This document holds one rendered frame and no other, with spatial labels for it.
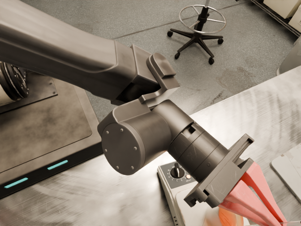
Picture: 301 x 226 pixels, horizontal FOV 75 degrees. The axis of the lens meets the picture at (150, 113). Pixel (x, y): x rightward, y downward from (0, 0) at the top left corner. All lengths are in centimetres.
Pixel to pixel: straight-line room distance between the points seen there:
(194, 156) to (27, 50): 21
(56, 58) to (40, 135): 87
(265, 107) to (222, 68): 123
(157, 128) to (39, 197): 40
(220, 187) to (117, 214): 32
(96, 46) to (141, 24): 196
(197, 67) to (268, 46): 81
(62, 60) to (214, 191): 21
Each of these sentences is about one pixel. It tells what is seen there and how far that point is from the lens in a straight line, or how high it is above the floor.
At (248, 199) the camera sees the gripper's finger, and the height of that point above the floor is 104.
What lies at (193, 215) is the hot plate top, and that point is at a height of 84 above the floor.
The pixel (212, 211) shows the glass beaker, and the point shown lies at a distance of 39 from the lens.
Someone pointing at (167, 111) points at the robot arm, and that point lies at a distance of 26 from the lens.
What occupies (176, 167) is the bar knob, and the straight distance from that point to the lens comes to 47.
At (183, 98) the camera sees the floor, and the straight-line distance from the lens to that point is 158.
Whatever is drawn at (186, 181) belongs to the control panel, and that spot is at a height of 81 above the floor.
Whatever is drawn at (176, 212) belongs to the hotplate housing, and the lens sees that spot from 45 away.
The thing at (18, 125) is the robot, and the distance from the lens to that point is 116.
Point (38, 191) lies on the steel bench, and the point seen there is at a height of 75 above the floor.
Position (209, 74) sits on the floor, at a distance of 182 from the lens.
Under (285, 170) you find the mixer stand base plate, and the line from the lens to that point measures 64.
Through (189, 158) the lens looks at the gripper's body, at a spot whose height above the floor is 103.
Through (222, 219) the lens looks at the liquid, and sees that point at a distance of 41.
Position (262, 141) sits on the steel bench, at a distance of 65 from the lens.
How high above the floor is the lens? 125
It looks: 58 degrees down
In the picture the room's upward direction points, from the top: 7 degrees clockwise
